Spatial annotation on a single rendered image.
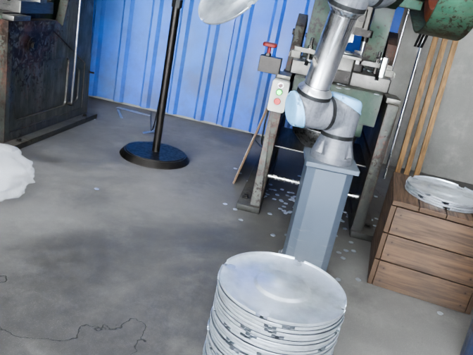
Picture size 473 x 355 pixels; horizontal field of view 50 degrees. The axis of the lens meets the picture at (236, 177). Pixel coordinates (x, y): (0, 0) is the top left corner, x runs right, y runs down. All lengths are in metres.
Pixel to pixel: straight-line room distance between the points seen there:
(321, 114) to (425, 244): 0.63
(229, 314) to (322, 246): 0.84
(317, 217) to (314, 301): 0.71
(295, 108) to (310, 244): 0.51
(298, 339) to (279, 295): 0.11
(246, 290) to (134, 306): 0.57
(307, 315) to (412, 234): 0.94
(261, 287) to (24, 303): 0.75
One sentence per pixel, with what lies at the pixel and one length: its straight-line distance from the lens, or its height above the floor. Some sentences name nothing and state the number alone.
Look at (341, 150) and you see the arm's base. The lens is 1.78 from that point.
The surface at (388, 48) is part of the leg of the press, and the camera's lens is 2.81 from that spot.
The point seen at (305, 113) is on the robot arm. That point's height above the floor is 0.62.
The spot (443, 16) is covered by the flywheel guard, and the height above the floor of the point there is 1.00.
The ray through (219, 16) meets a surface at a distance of 1.73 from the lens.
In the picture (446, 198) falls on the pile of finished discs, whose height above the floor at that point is 0.38.
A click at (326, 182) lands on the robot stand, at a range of 1.79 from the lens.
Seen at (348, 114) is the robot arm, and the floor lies 0.63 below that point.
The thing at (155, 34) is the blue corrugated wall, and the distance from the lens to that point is 3.81.
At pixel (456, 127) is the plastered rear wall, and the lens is 3.87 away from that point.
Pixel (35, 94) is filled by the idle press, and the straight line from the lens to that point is 2.98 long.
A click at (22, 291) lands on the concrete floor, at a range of 1.67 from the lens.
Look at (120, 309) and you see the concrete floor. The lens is 1.60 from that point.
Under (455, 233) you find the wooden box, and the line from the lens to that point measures 1.98.
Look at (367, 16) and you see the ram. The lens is 2.45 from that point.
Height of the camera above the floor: 0.92
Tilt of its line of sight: 19 degrees down
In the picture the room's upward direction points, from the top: 11 degrees clockwise
